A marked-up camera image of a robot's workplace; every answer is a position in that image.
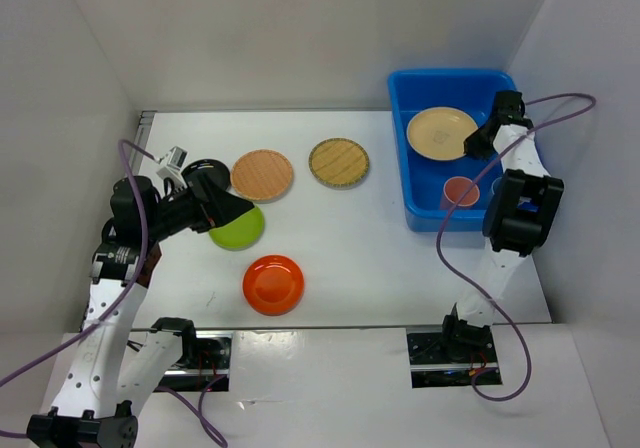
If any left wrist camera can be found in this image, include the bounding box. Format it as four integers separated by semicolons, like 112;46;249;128
156;146;188;184

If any blue plastic bin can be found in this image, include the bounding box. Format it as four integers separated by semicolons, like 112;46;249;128
387;69;560;233

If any black round plate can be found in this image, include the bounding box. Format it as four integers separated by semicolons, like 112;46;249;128
181;158;231;190

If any beige round plate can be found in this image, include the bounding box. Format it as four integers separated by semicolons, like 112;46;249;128
406;107;478;162

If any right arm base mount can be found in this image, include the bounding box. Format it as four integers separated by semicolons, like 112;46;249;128
406;330;502;389

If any light brown woven plate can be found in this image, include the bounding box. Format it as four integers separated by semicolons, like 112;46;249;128
230;149;294;202

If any green round plate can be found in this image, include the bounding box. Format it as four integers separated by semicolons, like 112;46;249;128
208;206;265;251

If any blue plastic cup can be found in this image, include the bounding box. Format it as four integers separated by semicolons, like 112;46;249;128
490;177;502;203

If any pink plastic cup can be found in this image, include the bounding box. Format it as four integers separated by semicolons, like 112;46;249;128
439;176;480;210

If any orange round plate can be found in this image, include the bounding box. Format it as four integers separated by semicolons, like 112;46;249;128
242;255;305;316

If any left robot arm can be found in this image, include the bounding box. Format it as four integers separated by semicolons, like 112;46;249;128
26;171;256;447

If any bamboo pattern round plate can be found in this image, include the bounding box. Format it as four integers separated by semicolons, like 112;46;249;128
308;138;370;189

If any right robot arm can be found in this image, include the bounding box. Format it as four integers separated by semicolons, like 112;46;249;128
438;90;564;362

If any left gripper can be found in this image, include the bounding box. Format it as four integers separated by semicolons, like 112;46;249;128
146;171;254;241

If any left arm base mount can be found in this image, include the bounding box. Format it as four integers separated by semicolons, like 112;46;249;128
159;330;233;393

